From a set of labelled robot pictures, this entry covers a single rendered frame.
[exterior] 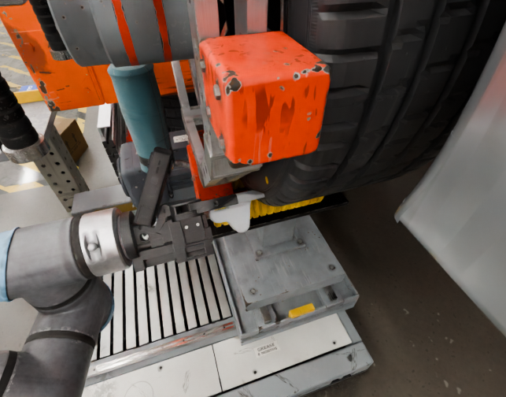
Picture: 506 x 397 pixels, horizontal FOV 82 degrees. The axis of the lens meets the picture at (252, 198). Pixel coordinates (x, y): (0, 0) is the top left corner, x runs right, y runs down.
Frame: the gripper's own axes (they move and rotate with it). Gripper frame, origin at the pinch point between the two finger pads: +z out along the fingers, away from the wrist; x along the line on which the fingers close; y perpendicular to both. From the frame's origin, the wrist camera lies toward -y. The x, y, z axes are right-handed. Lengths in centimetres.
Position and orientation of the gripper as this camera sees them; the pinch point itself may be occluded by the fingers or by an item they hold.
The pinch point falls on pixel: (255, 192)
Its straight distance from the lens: 46.1
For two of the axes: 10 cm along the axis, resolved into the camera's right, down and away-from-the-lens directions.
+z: 9.5, -2.2, 2.2
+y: 2.2, 9.8, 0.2
